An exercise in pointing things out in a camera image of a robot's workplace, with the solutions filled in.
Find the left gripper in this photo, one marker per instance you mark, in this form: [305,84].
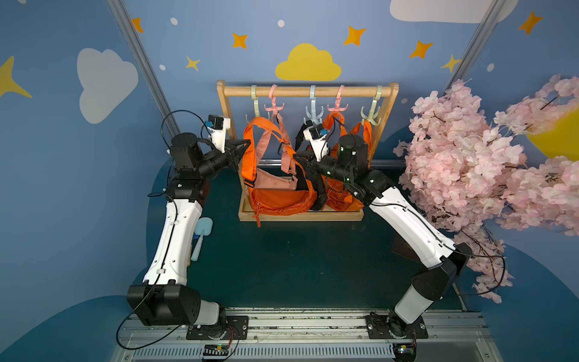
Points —
[230,156]

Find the pink cherry blossom tree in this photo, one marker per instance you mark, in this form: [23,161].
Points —
[462,170]

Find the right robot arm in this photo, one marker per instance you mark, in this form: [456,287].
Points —
[443,260]

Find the black sling bag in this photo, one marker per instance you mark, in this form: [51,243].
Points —
[318,184]

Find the orange sling bag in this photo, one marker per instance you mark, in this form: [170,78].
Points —
[272,201]

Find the wooden hanging rack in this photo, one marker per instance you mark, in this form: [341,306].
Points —
[387,94]

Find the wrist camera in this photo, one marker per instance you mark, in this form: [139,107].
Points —
[218,127]
[317,137]

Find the light blue hook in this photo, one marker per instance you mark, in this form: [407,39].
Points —
[313,117]

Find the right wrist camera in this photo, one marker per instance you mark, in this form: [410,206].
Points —
[317,137]

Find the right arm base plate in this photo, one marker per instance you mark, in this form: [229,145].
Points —
[391,327]

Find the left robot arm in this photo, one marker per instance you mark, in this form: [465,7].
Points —
[164,298]

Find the orange bag right pink hook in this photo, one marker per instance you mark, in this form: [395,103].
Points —
[338,198]

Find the small circuit board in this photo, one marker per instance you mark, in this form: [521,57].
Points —
[219,352]

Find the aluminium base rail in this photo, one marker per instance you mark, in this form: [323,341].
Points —
[317,335]

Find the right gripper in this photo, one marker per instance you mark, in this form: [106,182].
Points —
[308,165]

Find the left pink hook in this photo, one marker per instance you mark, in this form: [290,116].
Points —
[274,109]

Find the light blue toy shovel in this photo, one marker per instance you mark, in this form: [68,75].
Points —
[203,228]

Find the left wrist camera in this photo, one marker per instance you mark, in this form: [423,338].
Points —
[218,127]

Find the aluminium frame bar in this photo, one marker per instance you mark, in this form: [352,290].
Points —
[380,164]

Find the pink shoulder bag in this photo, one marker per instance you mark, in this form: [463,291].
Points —
[267,180]

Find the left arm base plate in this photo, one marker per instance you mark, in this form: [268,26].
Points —
[230,327]

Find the left green hook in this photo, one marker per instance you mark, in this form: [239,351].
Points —
[255,99]

